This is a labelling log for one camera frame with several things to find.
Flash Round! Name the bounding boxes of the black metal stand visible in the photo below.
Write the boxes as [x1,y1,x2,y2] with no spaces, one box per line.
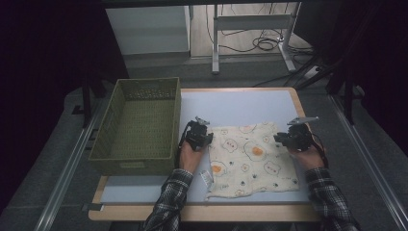
[326,64,367,126]
[71,73,107,129]

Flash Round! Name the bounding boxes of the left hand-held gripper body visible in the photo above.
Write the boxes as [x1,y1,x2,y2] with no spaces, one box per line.
[185,115,211,150]

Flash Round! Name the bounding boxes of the person's left hand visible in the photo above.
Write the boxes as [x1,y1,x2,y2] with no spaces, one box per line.
[178,142,206,174]

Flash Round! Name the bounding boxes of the white power strip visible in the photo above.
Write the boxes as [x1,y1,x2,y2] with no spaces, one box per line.
[302,65,320,80]

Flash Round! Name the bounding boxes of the white metal desk frame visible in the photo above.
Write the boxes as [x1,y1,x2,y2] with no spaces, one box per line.
[211,2,302,75]

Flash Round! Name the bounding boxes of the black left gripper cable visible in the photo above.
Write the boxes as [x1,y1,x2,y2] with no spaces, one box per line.
[177,123,191,167]

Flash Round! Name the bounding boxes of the grey cabinet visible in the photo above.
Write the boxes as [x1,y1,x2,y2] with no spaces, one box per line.
[105,5,191,61]

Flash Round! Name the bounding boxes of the person's right hand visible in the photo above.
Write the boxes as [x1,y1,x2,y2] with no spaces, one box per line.
[288,141,326,171]

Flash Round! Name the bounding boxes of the black floor cables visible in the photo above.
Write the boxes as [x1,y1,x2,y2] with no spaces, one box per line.
[205,3,314,54]

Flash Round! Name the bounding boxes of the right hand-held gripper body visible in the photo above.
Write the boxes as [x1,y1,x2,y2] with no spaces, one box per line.
[287,115,320,151]

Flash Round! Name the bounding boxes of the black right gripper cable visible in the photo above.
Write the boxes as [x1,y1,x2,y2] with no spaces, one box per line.
[309,133,329,169]

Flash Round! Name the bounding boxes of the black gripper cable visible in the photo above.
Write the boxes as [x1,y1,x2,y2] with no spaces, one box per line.
[177,123,191,167]
[309,133,329,169]

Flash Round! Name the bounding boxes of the aluminium floor rail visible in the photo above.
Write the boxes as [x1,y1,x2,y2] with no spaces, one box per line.
[328,94,408,231]
[33,99,104,231]

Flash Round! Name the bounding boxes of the cream egg-print cloth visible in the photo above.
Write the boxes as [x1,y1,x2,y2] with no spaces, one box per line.
[200,120,301,200]

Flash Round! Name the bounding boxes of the green plastic basket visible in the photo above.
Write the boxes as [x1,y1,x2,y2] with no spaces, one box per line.
[88,76,182,177]

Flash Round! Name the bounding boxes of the pale blue table mat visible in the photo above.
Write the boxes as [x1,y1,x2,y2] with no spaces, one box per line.
[99,90,328,206]

